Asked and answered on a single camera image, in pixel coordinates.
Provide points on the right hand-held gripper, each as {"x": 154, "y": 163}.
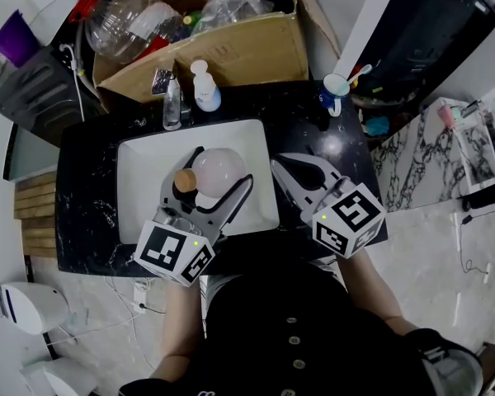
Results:
{"x": 350, "y": 221}

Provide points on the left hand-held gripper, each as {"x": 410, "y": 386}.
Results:
{"x": 165, "y": 250}

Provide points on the round pink bottle cork cap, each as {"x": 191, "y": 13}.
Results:
{"x": 220, "y": 171}

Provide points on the person's left forearm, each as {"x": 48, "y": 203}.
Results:
{"x": 181, "y": 328}

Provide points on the person's right forearm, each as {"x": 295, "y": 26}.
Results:
{"x": 371, "y": 291}

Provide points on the white rectangular sink basin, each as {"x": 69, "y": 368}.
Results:
{"x": 148, "y": 167}

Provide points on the clear glass bottle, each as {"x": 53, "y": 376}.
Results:
{"x": 172, "y": 109}

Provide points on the white blue pump bottle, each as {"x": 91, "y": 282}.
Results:
{"x": 206, "y": 93}

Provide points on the black marble sink counter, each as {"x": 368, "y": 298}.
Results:
{"x": 86, "y": 180}

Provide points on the blue white mug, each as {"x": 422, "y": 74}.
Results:
{"x": 332, "y": 93}

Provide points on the teal cloth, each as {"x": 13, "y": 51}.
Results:
{"x": 377, "y": 125}

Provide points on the small patterned packet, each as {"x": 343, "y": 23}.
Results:
{"x": 161, "y": 81}

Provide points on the white veined marble ledge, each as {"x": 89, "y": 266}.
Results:
{"x": 420, "y": 167}

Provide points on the light blue toothbrush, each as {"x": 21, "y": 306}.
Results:
{"x": 361, "y": 74}

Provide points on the white power strip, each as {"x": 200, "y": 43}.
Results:
{"x": 140, "y": 299}

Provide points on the brown cardboard box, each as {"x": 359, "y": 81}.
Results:
{"x": 247, "y": 52}

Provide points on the person's black buttoned shirt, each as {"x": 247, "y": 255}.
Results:
{"x": 293, "y": 324}

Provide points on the pink small container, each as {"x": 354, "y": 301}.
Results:
{"x": 446, "y": 116}

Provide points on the wooden slat panel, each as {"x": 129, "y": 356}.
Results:
{"x": 35, "y": 208}

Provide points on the clear plastic dome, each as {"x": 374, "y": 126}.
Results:
{"x": 119, "y": 23}

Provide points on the black plastic appliance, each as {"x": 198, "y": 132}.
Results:
{"x": 37, "y": 93}

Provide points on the black cabinet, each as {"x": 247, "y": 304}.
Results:
{"x": 429, "y": 27}

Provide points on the purple bucket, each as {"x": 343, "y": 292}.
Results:
{"x": 14, "y": 39}

